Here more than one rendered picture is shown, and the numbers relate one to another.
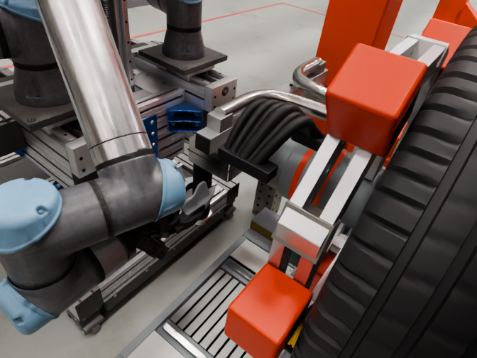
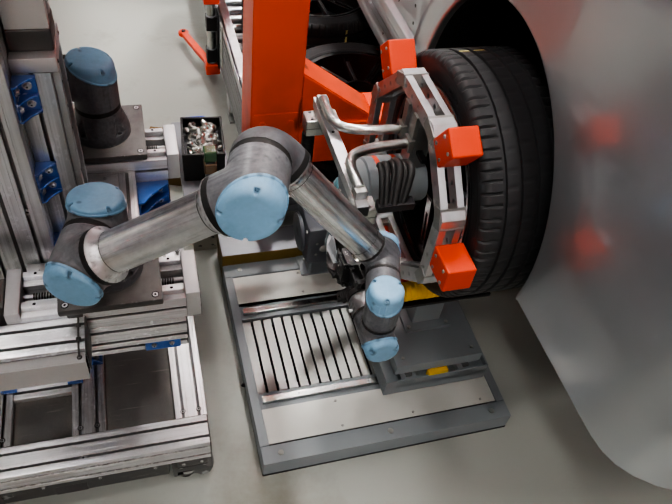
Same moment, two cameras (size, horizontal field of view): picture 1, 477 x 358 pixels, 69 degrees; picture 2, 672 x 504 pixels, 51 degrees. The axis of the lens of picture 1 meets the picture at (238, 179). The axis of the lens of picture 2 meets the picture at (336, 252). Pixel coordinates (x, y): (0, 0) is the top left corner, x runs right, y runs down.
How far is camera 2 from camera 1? 131 cm
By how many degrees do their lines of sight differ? 39
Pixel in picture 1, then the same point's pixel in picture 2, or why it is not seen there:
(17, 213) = (400, 290)
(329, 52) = (266, 59)
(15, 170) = not seen: outside the picture
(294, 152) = (371, 177)
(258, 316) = (460, 267)
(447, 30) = (402, 45)
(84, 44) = (344, 203)
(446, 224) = (511, 180)
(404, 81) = (476, 137)
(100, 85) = (359, 217)
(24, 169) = not seen: outside the picture
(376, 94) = (471, 148)
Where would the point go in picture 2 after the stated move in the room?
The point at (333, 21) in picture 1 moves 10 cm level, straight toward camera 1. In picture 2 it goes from (263, 33) to (283, 51)
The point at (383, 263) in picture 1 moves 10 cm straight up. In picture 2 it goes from (500, 208) to (513, 175)
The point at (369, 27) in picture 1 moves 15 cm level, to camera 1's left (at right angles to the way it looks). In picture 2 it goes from (299, 28) to (260, 46)
